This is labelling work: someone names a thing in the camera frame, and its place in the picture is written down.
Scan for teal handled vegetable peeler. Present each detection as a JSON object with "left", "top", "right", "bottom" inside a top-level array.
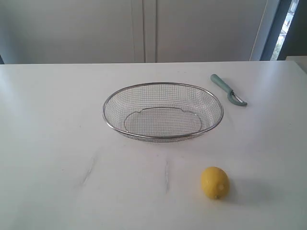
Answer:
[{"left": 211, "top": 74, "right": 248, "bottom": 107}]

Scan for yellow lemon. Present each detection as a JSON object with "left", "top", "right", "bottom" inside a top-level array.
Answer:
[{"left": 201, "top": 167, "right": 230, "bottom": 200}]

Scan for white cabinet doors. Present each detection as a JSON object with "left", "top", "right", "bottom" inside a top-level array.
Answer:
[{"left": 0, "top": 0, "right": 267, "bottom": 64}]

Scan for oval wire mesh basket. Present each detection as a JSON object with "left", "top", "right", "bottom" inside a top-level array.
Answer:
[{"left": 102, "top": 82, "right": 224, "bottom": 142}]

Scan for window with dark frame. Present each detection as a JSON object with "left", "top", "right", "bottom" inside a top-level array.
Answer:
[{"left": 260, "top": 0, "right": 307, "bottom": 61}]

